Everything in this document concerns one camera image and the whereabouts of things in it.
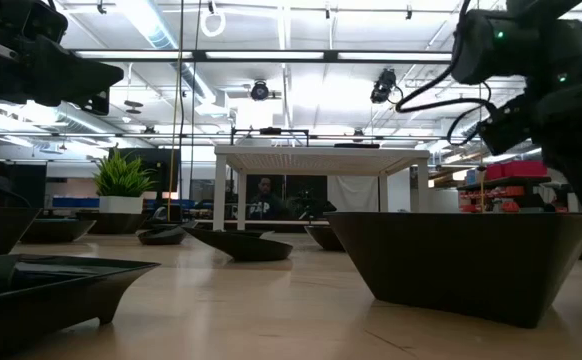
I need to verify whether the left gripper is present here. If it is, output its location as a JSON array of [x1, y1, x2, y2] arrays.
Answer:
[[0, 0, 125, 115]]

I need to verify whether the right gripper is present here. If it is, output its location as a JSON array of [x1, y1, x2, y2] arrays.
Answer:
[[539, 77, 582, 214]]

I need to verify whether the black leaf-shaped plate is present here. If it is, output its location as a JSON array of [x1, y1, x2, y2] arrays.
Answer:
[[304, 224, 346, 252], [19, 218, 97, 245]]

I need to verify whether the shelf unit with red bins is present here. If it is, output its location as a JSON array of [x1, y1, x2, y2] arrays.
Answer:
[[456, 159, 555, 215]]

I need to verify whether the small potted green plant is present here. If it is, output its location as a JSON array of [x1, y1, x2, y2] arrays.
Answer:
[[92, 146, 158, 215]]

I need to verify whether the black small square plate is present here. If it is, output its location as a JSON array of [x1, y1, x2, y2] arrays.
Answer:
[[0, 253, 161, 354], [143, 219, 198, 232]]

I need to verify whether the black ceiling spotlight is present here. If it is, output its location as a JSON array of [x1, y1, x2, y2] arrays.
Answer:
[[249, 79, 271, 103]]

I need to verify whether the white hanging cloth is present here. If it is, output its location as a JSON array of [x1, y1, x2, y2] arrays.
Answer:
[[326, 174, 381, 213]]

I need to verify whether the overhead beam with light strips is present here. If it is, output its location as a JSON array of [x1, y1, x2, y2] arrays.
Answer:
[[68, 48, 582, 65]]

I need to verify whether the white perforated shelf rack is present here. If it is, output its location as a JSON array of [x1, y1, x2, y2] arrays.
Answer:
[[213, 144, 432, 232]]

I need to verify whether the dark background plant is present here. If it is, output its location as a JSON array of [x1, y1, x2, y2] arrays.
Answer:
[[290, 192, 338, 221]]

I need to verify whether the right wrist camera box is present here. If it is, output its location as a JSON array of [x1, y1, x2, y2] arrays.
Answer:
[[477, 93, 547, 157]]

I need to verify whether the white cable loop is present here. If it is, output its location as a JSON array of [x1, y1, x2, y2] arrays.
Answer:
[[199, 9, 227, 39]]

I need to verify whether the black hanging cable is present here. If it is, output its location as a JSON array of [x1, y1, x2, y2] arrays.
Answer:
[[186, 0, 198, 221]]

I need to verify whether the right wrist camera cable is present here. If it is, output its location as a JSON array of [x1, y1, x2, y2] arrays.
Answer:
[[394, 0, 497, 147]]

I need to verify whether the black ceiling camera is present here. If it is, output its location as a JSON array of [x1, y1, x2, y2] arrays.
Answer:
[[369, 68, 405, 106]]

